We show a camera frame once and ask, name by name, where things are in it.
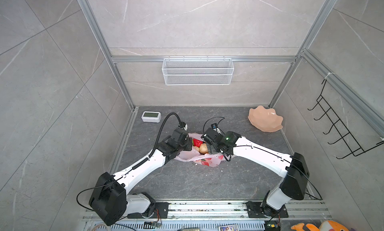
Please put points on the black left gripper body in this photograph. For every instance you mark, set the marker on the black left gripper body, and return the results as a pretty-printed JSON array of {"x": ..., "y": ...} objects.
[{"x": 186, "y": 146}]

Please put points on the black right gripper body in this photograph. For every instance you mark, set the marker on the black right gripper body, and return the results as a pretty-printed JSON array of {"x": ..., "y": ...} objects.
[{"x": 213, "y": 151}]

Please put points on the pink printed plastic bag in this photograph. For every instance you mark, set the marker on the pink printed plastic bag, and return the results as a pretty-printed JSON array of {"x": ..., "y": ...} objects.
[{"x": 210, "y": 160}]

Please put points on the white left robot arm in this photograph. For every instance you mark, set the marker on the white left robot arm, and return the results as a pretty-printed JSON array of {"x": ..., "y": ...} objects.
[{"x": 111, "y": 199}]

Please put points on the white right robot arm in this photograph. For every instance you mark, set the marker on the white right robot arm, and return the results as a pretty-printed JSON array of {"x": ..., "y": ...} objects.
[{"x": 292, "y": 169}]

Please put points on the red fake apple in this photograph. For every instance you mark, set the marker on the red fake apple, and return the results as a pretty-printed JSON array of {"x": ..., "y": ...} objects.
[{"x": 197, "y": 143}]

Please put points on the white digital clock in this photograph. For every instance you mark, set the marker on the white digital clock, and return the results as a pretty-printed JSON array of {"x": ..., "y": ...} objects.
[{"x": 151, "y": 117}]

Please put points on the peach scalloped plastic bowl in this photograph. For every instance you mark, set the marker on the peach scalloped plastic bowl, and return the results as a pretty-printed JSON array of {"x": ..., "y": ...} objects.
[{"x": 265, "y": 120}]

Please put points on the orange plush toy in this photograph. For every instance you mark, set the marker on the orange plush toy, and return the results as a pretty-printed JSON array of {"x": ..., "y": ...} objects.
[{"x": 325, "y": 226}]

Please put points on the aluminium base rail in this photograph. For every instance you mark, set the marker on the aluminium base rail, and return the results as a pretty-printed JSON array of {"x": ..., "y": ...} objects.
[{"x": 178, "y": 215}]

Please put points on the white wire mesh basket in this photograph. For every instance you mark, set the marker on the white wire mesh basket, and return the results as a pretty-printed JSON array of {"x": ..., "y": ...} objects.
[{"x": 197, "y": 71}]

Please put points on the black wire hook rack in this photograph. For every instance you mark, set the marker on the black wire hook rack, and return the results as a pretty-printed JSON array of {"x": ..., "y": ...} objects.
[{"x": 337, "y": 124}]

